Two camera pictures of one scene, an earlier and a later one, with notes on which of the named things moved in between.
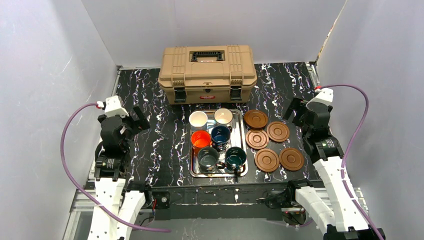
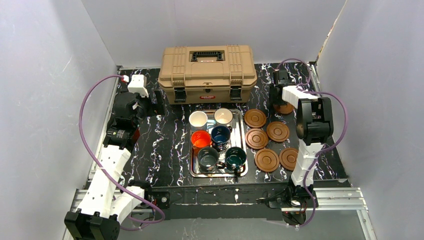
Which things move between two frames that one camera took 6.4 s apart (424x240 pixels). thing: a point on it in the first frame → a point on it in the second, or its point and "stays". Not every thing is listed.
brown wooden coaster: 255,118 stays
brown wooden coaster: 277,131 stays
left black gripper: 133,119 → 158,102
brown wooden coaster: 267,160 stays
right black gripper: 301,111 → 276,91
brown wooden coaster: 291,159 stays
